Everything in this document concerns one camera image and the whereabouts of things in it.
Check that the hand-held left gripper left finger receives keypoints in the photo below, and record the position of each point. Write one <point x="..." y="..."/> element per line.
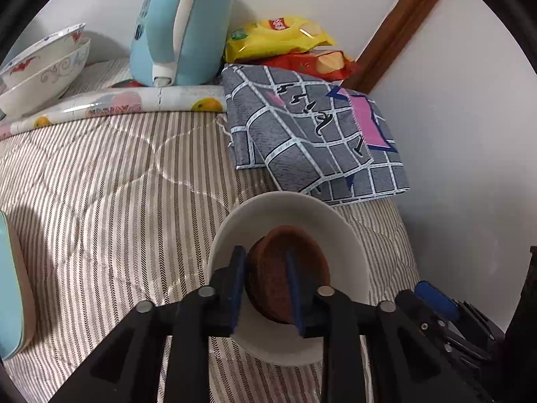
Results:
<point x="240" y="289"/>

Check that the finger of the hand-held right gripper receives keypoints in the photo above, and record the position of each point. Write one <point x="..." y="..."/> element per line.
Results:
<point x="436" y="298"/>
<point x="415" y="308"/>

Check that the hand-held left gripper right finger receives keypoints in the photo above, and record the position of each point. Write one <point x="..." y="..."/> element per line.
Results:
<point x="295" y="294"/>

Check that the small brown wooden bowl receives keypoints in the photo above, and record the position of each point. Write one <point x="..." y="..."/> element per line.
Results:
<point x="268" y="277"/>

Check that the white ceramic bowl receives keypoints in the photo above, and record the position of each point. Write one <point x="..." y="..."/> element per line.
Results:
<point x="348" y="260"/>

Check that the stacked patterned white bowls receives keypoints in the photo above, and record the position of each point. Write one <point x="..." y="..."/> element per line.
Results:
<point x="46" y="88"/>

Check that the grey checkered cloth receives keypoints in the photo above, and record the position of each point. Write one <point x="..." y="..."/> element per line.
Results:
<point x="293" y="142"/>

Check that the fruit print table mat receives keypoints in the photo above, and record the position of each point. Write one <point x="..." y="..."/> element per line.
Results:
<point x="126" y="100"/>

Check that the red snack bag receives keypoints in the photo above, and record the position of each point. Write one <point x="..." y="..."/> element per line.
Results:
<point x="302" y="65"/>

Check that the blue square plate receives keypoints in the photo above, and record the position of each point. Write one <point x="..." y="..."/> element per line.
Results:
<point x="8" y="294"/>

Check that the yellow snack bag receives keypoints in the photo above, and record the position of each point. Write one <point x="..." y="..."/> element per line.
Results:
<point x="268" y="37"/>

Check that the light blue electric kettle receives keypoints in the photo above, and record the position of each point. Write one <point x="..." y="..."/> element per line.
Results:
<point x="159" y="29"/>

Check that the blue and red patterned bowl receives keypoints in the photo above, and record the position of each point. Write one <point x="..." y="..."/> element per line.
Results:
<point x="33" y="61"/>

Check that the brown wooden door frame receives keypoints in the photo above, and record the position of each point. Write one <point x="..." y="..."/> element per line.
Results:
<point x="402" y="29"/>

